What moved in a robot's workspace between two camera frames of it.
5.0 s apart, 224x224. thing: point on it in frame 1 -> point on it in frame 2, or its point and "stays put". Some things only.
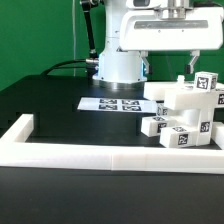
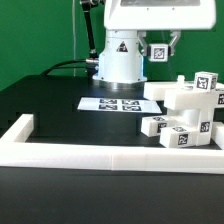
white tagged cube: x=161 y=110 -> x=159 y=52
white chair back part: x=181 y=95 stays put
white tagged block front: x=152 y=125 stays put
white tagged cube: x=205 y=81 stays put
